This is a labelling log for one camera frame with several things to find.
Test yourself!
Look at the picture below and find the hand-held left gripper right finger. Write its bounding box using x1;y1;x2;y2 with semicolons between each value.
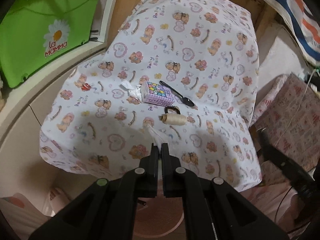
161;143;288;240

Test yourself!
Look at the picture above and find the pale pink cloth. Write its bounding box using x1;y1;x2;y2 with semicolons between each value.
0;187;73;240

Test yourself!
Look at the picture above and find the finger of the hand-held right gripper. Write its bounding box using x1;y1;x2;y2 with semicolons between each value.
259;130;317;198

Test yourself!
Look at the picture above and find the white plastic wrapper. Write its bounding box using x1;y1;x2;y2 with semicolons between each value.
143;124;163;148

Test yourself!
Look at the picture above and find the black plastic spoon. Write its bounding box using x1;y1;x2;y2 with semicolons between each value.
159;80;195;107

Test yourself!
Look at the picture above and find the white cord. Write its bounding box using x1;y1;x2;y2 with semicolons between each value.
274;69;319;150

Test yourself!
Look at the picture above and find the cream thread spool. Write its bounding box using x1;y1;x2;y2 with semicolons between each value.
159;114;187;125

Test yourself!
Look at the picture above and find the bear print tablecloth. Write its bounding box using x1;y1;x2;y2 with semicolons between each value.
39;0;262;193

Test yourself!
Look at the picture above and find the green plastic box daisy print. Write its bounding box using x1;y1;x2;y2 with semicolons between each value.
0;0;103;88

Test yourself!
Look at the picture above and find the black hair tie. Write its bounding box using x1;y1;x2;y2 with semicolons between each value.
164;106;181;117

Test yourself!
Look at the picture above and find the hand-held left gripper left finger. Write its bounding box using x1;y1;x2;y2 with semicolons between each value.
29;143;160;240

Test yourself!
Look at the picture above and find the black cable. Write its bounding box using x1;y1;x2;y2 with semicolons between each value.
272;187;293;227

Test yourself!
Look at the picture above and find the striped woven bag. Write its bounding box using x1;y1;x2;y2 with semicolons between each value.
255;0;320;64

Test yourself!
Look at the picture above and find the white tissue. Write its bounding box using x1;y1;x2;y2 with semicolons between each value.
121;81;143;103

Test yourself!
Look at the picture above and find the pink printed blanket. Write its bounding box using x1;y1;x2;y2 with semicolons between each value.
237;180;320;240

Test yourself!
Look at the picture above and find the pink ribbed bin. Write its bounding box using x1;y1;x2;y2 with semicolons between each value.
132;196;187;240

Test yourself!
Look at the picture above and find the patterned covered box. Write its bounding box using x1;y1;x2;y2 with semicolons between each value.
250;74;320;188

